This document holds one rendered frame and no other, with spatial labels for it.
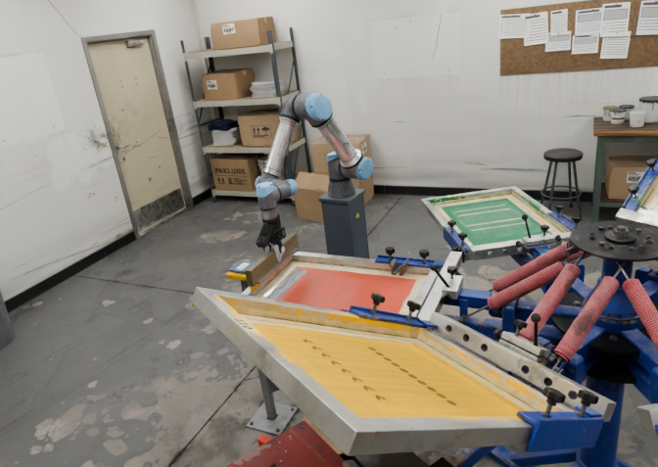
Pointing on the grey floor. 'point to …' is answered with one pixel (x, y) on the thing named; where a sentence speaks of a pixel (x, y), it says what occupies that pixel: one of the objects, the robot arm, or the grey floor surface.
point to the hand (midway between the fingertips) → (274, 259)
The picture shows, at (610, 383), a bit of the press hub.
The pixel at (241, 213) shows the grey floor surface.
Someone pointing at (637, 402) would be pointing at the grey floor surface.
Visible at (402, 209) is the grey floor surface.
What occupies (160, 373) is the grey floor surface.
